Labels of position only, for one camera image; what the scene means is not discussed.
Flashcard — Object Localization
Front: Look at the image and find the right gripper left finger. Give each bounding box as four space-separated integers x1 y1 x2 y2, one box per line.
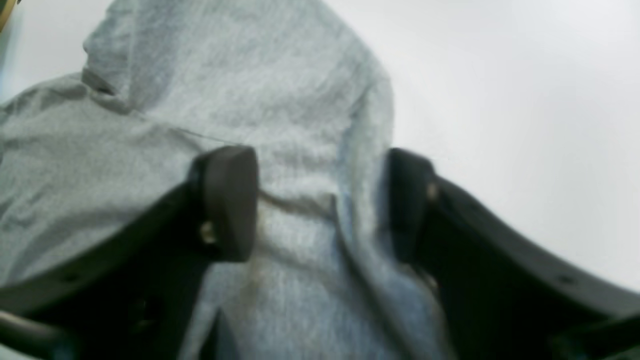
0 145 259 360

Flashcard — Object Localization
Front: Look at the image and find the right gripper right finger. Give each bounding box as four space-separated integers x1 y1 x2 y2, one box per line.
387 148 640 360

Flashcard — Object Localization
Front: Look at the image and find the grey T-shirt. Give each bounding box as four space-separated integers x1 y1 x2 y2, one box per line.
1 0 457 360

